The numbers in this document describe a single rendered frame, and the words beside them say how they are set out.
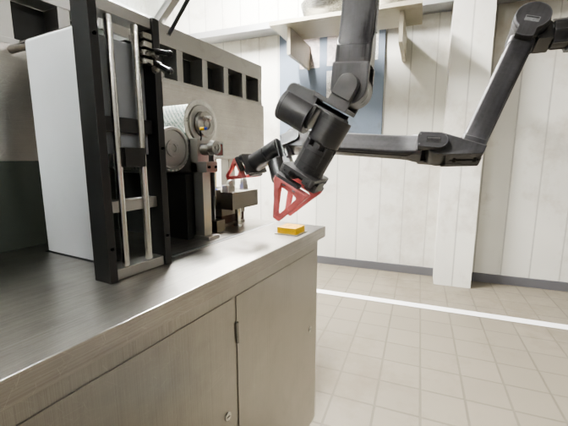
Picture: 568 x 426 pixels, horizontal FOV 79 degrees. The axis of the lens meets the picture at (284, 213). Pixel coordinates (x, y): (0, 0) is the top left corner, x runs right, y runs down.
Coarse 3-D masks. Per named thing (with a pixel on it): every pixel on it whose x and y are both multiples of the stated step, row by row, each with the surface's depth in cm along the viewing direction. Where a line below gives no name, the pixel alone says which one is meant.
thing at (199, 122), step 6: (198, 114) 103; (204, 114) 104; (198, 120) 102; (210, 120) 106; (198, 126) 102; (204, 126) 104; (210, 126) 107; (198, 132) 103; (204, 132) 104; (210, 132) 107
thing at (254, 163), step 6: (258, 150) 103; (240, 156) 103; (246, 156) 104; (252, 156) 104; (258, 156) 102; (264, 156) 102; (246, 162) 103; (252, 162) 104; (258, 162) 103; (264, 162) 103; (246, 168) 102; (252, 168) 104; (258, 168) 105; (264, 168) 110; (246, 174) 103
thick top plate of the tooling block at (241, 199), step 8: (232, 192) 118; (240, 192) 121; (248, 192) 125; (256, 192) 130; (224, 200) 118; (232, 200) 117; (240, 200) 121; (248, 200) 126; (256, 200) 130; (216, 208) 121; (224, 208) 119; (232, 208) 117; (240, 208) 121
